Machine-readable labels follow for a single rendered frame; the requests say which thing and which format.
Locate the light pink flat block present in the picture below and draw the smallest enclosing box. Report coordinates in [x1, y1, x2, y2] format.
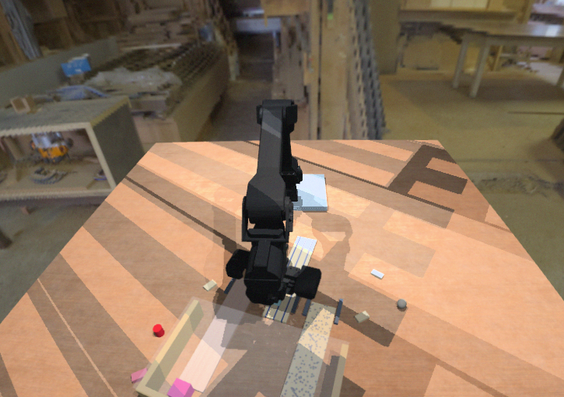
[131, 368, 145, 384]

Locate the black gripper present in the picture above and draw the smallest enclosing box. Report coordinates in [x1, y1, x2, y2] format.
[226, 244, 322, 300]

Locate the red cylinder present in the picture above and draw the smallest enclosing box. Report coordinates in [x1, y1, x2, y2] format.
[152, 324, 165, 337]

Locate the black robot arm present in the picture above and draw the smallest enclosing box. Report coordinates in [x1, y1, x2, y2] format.
[241, 99, 303, 306]

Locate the small beige cube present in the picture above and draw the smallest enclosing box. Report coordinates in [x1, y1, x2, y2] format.
[355, 311, 370, 323]

